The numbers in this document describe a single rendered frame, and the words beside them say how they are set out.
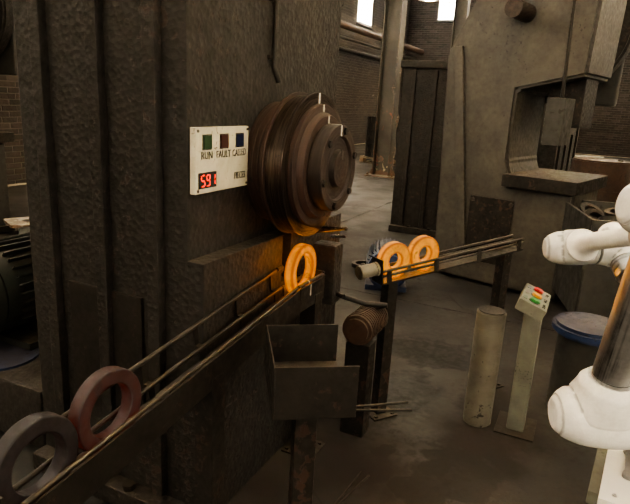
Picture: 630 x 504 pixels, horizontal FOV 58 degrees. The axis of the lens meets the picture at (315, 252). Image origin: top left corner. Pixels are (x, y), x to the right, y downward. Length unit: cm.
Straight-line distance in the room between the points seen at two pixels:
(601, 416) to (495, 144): 303
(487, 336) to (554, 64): 236
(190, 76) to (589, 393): 132
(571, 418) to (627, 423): 13
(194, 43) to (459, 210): 328
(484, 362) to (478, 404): 20
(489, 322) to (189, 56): 157
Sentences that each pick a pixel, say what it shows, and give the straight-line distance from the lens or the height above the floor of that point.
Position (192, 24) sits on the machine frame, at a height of 150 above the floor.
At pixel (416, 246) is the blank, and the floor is 76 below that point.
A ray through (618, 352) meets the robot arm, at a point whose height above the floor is 76.
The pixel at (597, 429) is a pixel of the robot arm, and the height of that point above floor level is 54.
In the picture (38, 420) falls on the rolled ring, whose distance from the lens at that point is 122.
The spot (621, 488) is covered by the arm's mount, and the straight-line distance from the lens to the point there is 182.
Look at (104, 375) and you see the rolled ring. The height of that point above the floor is 75.
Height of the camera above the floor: 133
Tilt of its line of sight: 15 degrees down
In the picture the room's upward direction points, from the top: 3 degrees clockwise
